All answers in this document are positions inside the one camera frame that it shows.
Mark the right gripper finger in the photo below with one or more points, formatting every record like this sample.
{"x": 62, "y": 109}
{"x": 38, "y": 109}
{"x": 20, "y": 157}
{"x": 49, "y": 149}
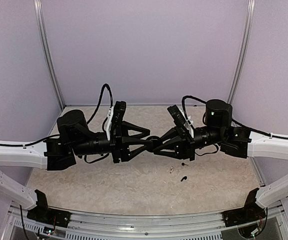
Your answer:
{"x": 171, "y": 151}
{"x": 172, "y": 136}

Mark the aluminium frame post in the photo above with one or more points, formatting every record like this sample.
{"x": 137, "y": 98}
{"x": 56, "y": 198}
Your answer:
{"x": 47, "y": 53}
{"x": 242, "y": 51}

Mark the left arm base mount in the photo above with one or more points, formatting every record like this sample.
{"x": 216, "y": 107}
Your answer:
{"x": 54, "y": 217}

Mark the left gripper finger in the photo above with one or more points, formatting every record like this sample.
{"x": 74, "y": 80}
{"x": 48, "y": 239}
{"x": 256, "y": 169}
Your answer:
{"x": 140, "y": 131}
{"x": 132, "y": 149}

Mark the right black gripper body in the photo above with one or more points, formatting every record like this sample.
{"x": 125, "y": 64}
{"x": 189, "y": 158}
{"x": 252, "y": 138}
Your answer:
{"x": 189, "y": 145}

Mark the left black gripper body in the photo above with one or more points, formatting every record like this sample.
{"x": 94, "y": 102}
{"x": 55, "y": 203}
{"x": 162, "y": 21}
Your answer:
{"x": 115, "y": 147}

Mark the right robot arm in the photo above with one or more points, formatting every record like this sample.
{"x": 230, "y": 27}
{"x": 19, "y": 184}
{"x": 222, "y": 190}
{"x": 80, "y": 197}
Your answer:
{"x": 239, "y": 141}

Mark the left aluminium frame post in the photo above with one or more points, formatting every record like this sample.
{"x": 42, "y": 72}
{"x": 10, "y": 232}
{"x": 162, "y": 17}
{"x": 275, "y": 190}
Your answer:
{"x": 47, "y": 53}

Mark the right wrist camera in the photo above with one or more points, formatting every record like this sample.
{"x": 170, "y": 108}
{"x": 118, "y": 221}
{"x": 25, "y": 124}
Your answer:
{"x": 180, "y": 120}

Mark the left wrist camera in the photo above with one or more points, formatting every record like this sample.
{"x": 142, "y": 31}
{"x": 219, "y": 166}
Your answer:
{"x": 115, "y": 118}

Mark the front aluminium rail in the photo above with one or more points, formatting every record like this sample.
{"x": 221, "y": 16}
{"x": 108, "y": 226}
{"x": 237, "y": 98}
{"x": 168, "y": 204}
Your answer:
{"x": 101, "y": 226}

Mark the right aluminium frame post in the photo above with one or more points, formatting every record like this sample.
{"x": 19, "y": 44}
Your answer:
{"x": 242, "y": 51}

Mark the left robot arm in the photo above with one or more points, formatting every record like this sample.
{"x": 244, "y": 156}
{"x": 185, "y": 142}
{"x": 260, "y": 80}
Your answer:
{"x": 57, "y": 153}

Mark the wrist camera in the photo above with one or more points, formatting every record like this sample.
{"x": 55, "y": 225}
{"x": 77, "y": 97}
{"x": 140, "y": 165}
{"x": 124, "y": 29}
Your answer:
{"x": 180, "y": 120}
{"x": 115, "y": 118}

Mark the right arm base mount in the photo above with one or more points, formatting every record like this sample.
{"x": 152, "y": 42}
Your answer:
{"x": 242, "y": 215}

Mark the black earbud charging case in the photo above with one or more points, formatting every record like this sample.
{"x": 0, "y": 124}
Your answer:
{"x": 153, "y": 141}

